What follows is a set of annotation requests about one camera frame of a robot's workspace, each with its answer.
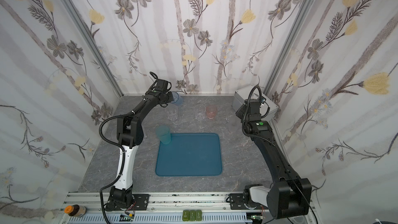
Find blue transparent tall cup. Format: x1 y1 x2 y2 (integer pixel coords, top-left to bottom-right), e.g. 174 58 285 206
172 91 184 106

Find clear faceted glass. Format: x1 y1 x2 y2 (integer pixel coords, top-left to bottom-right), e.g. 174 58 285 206
194 104 206 121
165 105 178 121
227 115 241 133

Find teal transparent cup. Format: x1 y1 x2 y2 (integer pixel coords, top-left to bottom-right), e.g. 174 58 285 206
155 125 172 145

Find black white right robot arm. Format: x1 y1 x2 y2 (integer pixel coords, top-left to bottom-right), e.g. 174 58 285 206
236 99 312 219

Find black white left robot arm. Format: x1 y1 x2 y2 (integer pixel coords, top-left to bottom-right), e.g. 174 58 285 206
99 78 174 212

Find teal plastic tray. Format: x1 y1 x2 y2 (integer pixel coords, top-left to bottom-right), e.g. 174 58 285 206
155 133 223 177

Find pink transparent cup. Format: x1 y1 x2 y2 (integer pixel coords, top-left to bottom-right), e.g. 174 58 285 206
206 105 218 119

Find green button box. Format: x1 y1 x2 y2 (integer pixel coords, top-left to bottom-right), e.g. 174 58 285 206
182 210 203 222

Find orange capped bottle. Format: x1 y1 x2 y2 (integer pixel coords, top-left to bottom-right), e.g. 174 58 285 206
64 204 87 218

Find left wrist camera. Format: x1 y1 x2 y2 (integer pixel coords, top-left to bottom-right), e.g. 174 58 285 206
154 79 172 92

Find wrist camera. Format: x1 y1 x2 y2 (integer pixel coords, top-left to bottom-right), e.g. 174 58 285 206
248 96 266 114
154 79 172 92

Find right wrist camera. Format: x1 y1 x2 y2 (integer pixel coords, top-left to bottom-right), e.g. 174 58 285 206
248 96 266 114

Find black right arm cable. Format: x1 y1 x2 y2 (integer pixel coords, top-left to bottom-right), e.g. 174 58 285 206
242 85 319 224

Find black corrugated cable conduit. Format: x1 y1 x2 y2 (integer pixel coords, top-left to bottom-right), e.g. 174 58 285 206
98 113 134 224

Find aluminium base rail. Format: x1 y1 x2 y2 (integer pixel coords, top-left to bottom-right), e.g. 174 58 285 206
58 191 316 214

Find white perforated cable duct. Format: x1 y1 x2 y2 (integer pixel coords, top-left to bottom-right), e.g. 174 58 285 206
66 213 252 224

